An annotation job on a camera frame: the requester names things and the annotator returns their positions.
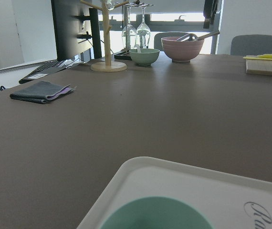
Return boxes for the green cup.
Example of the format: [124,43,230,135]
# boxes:
[100,197,213,229]

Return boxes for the cream rabbit tray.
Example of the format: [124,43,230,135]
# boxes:
[79,156,272,229]

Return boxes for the wooden cup tree stand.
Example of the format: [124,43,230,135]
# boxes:
[80,0,127,73]

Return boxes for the green bowl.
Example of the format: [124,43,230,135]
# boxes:
[129,49,160,66]

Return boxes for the wine glass rack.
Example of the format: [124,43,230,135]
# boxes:
[114,0,154,60]

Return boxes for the pink bowl of ice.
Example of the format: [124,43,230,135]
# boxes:
[161,37,204,62]

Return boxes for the hanging wine glass left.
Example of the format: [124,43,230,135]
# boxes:
[121,5,136,50]

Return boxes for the hanging wine glass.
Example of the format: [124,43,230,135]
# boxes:
[121,5,136,50]
[136,4,151,48]

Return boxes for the hanging wine glass right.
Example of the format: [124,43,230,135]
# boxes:
[136,4,151,48]

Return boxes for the grey chair behind bowl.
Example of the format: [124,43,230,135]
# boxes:
[154,31,187,51]

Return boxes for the black keyboard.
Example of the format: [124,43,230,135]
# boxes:
[19,60,67,84]

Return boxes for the metal scoop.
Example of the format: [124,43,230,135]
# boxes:
[176,30,220,42]

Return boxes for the grey folded cloths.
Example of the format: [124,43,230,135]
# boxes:
[10,81,75,104]

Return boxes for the black laptop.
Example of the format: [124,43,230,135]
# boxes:
[51,0,102,61]

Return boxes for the yellow plastic knife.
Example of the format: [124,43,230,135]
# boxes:
[243,53,272,61]

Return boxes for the wooden cutting board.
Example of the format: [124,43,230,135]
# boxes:
[246,60,272,76]

